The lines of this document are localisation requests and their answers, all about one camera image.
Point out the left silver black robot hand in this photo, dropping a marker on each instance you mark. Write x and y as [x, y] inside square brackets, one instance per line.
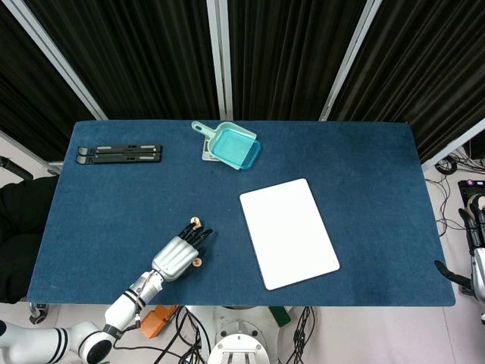
[172, 258]

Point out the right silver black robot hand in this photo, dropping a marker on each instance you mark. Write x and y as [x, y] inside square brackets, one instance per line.
[478, 265]

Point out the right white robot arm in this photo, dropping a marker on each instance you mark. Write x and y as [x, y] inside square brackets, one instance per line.
[482, 314]

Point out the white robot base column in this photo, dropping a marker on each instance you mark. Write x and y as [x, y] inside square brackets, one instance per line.
[238, 341]

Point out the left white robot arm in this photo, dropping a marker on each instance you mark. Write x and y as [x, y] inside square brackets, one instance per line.
[38, 339]

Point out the orange floor device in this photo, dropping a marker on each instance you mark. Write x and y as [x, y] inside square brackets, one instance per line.
[159, 320]

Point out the black device with purple light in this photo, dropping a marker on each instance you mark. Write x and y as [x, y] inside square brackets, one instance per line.
[464, 187]

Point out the blue felt table cloth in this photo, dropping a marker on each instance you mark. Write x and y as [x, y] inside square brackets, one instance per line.
[113, 197]

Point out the small silver digital scale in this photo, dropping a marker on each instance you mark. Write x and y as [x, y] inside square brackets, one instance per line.
[206, 155]

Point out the black folded laptop stand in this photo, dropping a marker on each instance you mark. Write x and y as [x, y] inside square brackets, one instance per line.
[121, 158]

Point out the white rectangular board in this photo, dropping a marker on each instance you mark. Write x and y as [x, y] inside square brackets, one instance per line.
[288, 231]

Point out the dark green flat object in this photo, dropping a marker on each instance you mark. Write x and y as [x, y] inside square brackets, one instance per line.
[281, 316]

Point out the teal plastic tray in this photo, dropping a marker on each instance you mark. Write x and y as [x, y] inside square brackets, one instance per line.
[252, 159]

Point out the mint green plastic scoop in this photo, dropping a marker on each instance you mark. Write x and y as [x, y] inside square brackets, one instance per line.
[200, 127]

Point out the black caster wheel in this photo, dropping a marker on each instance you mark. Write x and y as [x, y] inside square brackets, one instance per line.
[38, 312]

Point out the black padded bar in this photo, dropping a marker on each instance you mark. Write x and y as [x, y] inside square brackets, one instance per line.
[15, 168]

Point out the black pleated curtain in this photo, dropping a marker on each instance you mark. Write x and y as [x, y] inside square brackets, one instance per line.
[30, 95]
[424, 68]
[288, 57]
[144, 57]

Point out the grey aluminium frame post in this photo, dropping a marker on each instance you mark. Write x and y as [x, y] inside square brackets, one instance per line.
[219, 57]
[55, 167]
[352, 57]
[57, 57]
[454, 145]

